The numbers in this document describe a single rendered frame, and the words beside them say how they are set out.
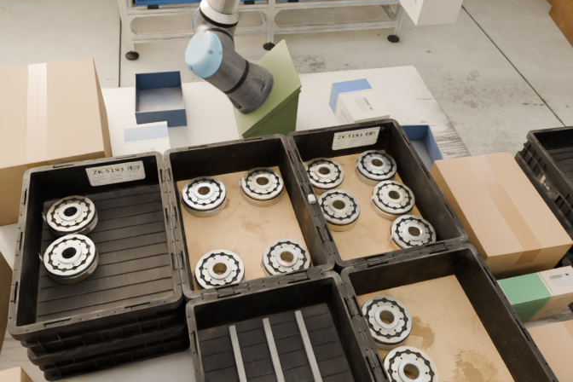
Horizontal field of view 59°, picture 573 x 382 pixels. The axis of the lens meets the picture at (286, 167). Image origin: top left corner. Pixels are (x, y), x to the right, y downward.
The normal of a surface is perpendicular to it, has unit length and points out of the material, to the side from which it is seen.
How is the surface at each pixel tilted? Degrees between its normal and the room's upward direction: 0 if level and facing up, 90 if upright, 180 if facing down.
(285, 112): 90
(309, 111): 0
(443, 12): 90
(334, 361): 0
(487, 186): 0
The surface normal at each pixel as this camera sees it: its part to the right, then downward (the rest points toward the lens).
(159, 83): 0.20, 0.72
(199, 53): -0.63, -0.30
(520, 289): 0.06, -0.69
